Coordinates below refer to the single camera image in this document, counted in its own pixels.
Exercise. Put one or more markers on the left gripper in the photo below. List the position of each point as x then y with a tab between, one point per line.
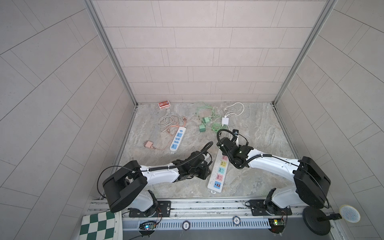
205	170

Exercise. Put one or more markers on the white charger with black cable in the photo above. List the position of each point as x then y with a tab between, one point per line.
235	132

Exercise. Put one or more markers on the colourful white power strip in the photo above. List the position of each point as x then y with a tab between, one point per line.
217	178

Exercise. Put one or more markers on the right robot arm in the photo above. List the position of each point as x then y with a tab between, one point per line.
310	185

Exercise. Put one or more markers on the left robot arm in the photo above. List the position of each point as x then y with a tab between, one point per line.
125	189

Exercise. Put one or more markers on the blue white power strip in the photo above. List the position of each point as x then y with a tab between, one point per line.
177	139

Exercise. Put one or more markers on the white square charger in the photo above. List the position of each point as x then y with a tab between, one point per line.
225	121

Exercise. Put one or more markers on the green charger front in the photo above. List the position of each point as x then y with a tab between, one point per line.
202	128

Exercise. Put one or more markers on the pink charger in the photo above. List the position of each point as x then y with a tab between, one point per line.
148	144

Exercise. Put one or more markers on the red small box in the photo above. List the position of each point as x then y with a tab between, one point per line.
164	104

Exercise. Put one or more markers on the green white checkerboard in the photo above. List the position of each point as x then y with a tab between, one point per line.
102	226

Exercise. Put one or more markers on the aluminium rail base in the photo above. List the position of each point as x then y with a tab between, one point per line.
207	214

